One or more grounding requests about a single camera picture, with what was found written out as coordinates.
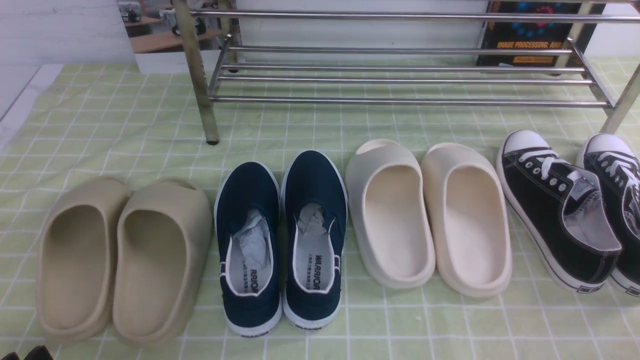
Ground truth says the tan slide slipper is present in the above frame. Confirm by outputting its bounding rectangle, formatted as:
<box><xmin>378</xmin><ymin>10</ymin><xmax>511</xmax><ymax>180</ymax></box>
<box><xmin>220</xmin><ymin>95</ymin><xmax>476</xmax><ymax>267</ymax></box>
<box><xmin>112</xmin><ymin>177</ymin><xmax>214</xmax><ymax>347</ymax></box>
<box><xmin>36</xmin><ymin>175</ymin><xmax>132</xmax><ymax>345</ymax></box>

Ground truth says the black left canvas sneaker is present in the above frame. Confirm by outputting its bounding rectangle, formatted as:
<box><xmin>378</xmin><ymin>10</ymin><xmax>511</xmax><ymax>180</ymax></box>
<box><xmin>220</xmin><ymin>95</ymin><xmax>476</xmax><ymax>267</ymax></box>
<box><xmin>495</xmin><ymin>129</ymin><xmax>623</xmax><ymax>294</ymax></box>

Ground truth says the black canvas sneaker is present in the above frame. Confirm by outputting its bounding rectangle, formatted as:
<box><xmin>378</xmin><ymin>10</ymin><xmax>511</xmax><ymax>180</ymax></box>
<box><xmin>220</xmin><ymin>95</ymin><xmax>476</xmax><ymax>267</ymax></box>
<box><xmin>495</xmin><ymin>129</ymin><xmax>623</xmax><ymax>294</ymax></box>
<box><xmin>576</xmin><ymin>133</ymin><xmax>640</xmax><ymax>297</ymax></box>

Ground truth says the tan right slide slipper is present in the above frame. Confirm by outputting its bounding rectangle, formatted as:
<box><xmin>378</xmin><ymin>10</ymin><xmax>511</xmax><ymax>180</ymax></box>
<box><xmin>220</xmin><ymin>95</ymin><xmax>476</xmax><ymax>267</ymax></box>
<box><xmin>112</xmin><ymin>177</ymin><xmax>214</xmax><ymax>347</ymax></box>

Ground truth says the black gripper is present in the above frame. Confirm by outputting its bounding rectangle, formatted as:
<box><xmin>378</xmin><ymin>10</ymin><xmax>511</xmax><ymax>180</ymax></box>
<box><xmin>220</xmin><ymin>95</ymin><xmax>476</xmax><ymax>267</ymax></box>
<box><xmin>1</xmin><ymin>345</ymin><xmax>54</xmax><ymax>360</ymax></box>

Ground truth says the dark image processing book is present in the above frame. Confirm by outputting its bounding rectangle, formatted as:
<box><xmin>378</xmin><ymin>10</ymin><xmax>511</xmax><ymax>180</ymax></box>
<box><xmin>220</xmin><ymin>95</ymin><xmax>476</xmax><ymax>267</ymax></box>
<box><xmin>475</xmin><ymin>0</ymin><xmax>606</xmax><ymax>68</ymax></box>

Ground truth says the navy slip-on shoe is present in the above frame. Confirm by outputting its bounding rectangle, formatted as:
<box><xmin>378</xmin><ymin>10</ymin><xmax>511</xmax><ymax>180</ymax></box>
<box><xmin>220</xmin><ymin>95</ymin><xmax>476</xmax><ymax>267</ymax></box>
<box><xmin>280</xmin><ymin>150</ymin><xmax>348</xmax><ymax>331</ymax></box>
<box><xmin>214</xmin><ymin>161</ymin><xmax>282</xmax><ymax>338</ymax></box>

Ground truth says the cream left slide slipper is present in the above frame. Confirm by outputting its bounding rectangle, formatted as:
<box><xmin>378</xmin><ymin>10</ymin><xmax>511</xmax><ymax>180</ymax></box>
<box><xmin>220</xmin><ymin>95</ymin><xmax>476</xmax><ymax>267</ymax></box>
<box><xmin>345</xmin><ymin>138</ymin><xmax>436</xmax><ymax>290</ymax></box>

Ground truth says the tan left slide slipper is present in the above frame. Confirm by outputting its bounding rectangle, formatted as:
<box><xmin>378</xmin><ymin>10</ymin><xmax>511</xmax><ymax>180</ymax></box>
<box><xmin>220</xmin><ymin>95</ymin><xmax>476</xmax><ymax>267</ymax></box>
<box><xmin>36</xmin><ymin>175</ymin><xmax>132</xmax><ymax>345</ymax></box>

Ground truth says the black right canvas sneaker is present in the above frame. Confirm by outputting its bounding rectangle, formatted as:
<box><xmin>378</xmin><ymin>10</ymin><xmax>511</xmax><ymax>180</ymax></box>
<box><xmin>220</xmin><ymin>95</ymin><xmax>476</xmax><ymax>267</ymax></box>
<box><xmin>576</xmin><ymin>133</ymin><xmax>640</xmax><ymax>297</ymax></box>

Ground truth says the cream right slide slipper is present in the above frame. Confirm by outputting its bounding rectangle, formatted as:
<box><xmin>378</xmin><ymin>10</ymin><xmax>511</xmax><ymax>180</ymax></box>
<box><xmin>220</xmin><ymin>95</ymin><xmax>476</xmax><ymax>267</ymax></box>
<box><xmin>420</xmin><ymin>142</ymin><xmax>513</xmax><ymax>297</ymax></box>

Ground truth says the metal shoe rack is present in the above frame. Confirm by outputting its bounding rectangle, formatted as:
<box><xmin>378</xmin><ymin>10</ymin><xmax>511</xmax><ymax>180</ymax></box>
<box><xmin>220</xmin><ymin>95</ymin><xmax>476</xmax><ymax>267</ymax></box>
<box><xmin>173</xmin><ymin>0</ymin><xmax>639</xmax><ymax>146</ymax></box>

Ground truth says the green checkered cloth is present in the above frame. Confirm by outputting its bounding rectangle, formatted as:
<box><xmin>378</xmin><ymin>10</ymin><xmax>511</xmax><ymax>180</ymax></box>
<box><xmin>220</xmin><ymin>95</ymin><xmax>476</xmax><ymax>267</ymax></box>
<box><xmin>1</xmin><ymin>61</ymin><xmax>639</xmax><ymax>360</ymax></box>

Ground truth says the cream slide slipper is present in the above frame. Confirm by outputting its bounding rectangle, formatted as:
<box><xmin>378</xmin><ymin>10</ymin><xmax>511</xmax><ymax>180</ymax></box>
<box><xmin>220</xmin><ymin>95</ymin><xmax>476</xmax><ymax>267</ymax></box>
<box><xmin>420</xmin><ymin>142</ymin><xmax>513</xmax><ymax>297</ymax></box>
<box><xmin>345</xmin><ymin>138</ymin><xmax>436</xmax><ymax>290</ymax></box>

